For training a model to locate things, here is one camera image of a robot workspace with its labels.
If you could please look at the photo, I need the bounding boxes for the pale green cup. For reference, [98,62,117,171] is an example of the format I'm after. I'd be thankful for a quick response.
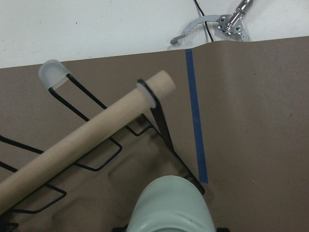
[127,175,216,232]

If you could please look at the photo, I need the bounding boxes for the black wire cup rack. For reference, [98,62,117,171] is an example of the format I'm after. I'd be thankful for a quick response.
[0,71,205,232]

